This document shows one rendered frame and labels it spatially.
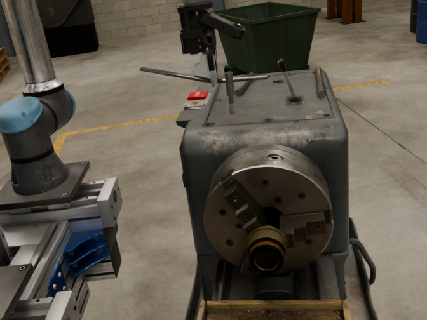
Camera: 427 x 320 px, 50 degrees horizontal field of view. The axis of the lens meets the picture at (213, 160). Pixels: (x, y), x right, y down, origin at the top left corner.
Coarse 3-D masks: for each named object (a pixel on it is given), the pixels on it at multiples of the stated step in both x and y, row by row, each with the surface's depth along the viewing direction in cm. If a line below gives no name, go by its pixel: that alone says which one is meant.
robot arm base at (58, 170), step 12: (36, 156) 121; (48, 156) 124; (12, 168) 124; (24, 168) 121; (36, 168) 122; (48, 168) 124; (60, 168) 127; (12, 180) 125; (24, 180) 122; (36, 180) 122; (48, 180) 125; (60, 180) 126; (24, 192) 123; (36, 192) 123
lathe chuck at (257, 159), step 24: (240, 168) 107; (264, 168) 105; (288, 168) 105; (312, 168) 111; (216, 192) 110; (264, 192) 108; (288, 192) 107; (312, 192) 106; (216, 216) 112; (216, 240) 116; (240, 240) 115; (312, 240) 112; (288, 264) 116
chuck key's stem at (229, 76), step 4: (228, 72) 120; (232, 72) 120; (228, 76) 120; (232, 76) 120; (228, 80) 120; (232, 80) 120; (228, 84) 121; (232, 84) 121; (228, 88) 121; (232, 88) 121; (228, 92) 122; (232, 92) 122; (228, 96) 122; (232, 96) 122; (232, 100) 123; (232, 104) 123; (232, 108) 124; (232, 112) 124
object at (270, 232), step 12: (264, 228) 102; (252, 240) 101; (264, 240) 100; (276, 240) 99; (252, 252) 98; (264, 252) 105; (276, 252) 97; (252, 264) 100; (264, 264) 103; (276, 264) 99
